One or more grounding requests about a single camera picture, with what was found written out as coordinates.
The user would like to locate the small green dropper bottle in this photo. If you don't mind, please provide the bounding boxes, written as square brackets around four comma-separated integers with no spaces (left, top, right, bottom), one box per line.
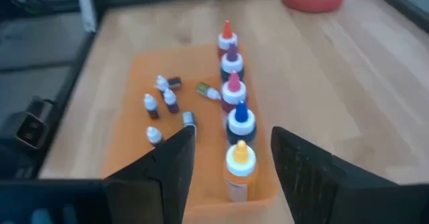
[196,81,222,101]

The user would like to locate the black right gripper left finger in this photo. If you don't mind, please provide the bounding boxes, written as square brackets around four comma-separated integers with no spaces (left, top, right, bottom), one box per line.
[0,125,197,224]

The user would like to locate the large bottle yellow cap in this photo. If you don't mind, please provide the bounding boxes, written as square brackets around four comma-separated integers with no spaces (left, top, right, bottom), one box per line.
[223,139,259,203]

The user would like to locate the large bottle blue cap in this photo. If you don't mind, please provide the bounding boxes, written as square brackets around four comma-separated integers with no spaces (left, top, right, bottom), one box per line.
[226,100,258,146]

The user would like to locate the translucent orange plastic bin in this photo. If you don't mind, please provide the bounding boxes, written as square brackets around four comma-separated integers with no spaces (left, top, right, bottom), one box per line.
[100,42,281,224]

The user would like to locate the large bottle orange cap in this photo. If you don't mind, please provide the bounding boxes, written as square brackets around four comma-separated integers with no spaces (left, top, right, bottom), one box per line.
[217,19,239,59]

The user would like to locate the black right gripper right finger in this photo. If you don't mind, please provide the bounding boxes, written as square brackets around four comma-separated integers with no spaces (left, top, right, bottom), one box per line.
[270,125,429,224]

